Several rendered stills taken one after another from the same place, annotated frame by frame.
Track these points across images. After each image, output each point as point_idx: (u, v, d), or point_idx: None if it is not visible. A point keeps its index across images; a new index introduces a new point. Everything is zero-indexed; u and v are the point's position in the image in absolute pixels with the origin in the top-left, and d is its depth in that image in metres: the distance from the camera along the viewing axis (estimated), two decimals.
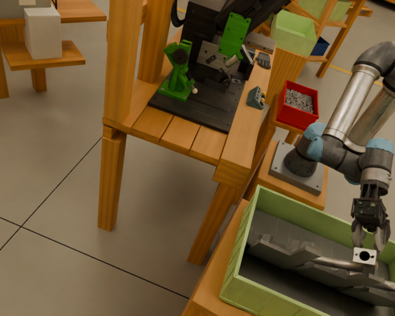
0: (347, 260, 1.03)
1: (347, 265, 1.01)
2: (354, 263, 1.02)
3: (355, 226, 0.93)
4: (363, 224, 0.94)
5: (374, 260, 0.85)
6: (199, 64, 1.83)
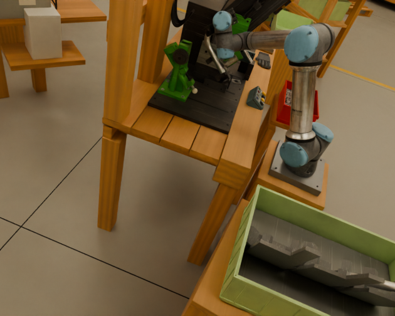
0: (209, 49, 1.74)
1: (211, 46, 1.75)
2: (206, 46, 1.74)
3: None
4: None
5: None
6: (199, 64, 1.83)
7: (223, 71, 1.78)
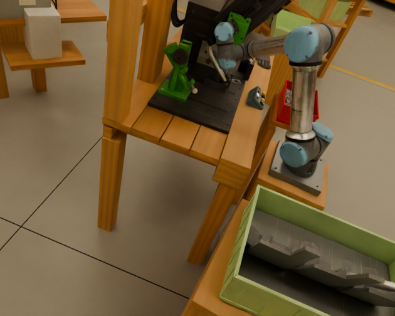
0: (211, 58, 1.76)
1: (214, 55, 1.77)
2: (209, 54, 1.75)
3: None
4: None
5: None
6: (199, 64, 1.83)
7: (226, 79, 1.79)
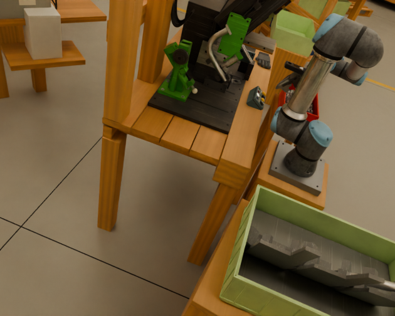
0: (211, 58, 1.76)
1: (214, 55, 1.77)
2: (209, 54, 1.75)
3: (289, 83, 1.75)
4: (291, 78, 1.73)
5: (227, 24, 1.69)
6: (199, 64, 1.83)
7: (226, 79, 1.79)
